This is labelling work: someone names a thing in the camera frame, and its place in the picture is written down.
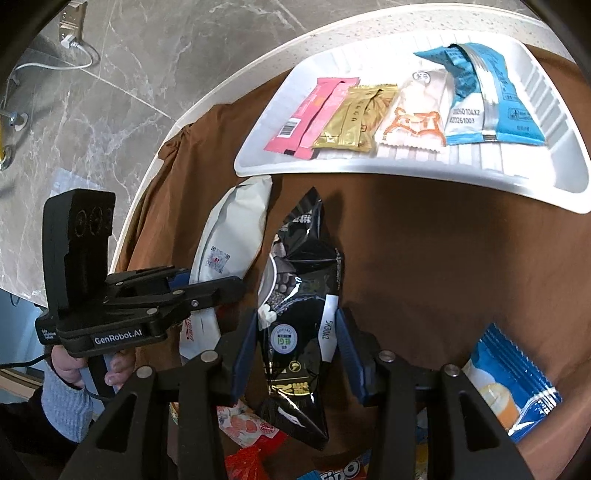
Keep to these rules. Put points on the light blue snack packet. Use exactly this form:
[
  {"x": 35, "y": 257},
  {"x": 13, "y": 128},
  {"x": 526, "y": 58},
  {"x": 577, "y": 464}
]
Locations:
[{"x": 498, "y": 106}]

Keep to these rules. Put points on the person's left hand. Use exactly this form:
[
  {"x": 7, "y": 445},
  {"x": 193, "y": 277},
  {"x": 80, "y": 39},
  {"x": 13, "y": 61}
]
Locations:
[{"x": 64, "y": 369}]

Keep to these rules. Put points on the black snack packet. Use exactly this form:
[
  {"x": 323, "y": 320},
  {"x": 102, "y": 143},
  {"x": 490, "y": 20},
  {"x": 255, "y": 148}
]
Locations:
[{"x": 300, "y": 286}]

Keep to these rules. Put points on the large red snack packet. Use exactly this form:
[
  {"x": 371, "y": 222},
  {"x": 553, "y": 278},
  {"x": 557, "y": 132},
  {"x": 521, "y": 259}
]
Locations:
[{"x": 247, "y": 464}]

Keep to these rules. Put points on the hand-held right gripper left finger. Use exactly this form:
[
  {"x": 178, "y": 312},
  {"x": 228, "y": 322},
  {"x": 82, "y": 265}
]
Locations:
[{"x": 244, "y": 355}]

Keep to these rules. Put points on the blue cookie packet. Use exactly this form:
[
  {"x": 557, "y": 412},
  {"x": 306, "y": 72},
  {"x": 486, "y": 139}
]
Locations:
[{"x": 508, "y": 369}]

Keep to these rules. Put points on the white charger plug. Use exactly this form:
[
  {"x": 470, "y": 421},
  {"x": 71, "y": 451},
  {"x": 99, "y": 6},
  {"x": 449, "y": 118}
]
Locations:
[{"x": 69, "y": 41}]

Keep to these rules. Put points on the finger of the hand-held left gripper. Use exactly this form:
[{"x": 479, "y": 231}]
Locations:
[
  {"x": 182, "y": 278},
  {"x": 217, "y": 290}
]

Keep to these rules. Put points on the person's left forearm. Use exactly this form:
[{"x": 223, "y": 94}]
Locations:
[{"x": 64, "y": 410}]

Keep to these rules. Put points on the small red-white candy packet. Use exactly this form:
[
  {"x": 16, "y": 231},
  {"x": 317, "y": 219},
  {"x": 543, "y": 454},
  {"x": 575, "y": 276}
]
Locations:
[{"x": 240, "y": 422}]

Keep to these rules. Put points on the pink snack packet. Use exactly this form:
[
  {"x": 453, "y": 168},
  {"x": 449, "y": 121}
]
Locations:
[{"x": 318, "y": 110}]

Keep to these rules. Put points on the white triangular snack packet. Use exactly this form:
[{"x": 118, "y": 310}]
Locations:
[{"x": 231, "y": 221}]

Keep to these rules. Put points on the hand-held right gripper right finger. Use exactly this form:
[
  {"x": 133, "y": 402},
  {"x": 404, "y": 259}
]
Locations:
[{"x": 348, "y": 355}]

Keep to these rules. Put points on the gold snack packet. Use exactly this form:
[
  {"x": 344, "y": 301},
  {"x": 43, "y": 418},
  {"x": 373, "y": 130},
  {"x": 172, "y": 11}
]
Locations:
[{"x": 355, "y": 120}]

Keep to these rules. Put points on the white plastic tray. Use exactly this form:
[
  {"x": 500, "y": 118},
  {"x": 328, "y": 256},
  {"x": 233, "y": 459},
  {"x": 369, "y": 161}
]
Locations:
[{"x": 508, "y": 166}]

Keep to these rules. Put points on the white-orange long snack packet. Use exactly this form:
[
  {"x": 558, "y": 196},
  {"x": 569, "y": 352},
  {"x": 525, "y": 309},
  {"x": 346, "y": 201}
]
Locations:
[{"x": 415, "y": 120}]

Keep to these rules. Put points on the brown cloth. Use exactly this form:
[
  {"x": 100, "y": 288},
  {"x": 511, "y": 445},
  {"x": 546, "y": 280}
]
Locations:
[{"x": 415, "y": 258}]

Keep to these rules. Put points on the metal pipe bracket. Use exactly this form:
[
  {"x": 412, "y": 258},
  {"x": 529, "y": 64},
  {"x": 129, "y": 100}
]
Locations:
[{"x": 16, "y": 119}]

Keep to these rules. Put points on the gold wall socket panel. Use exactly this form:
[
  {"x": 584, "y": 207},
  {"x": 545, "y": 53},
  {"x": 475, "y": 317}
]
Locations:
[{"x": 74, "y": 18}]

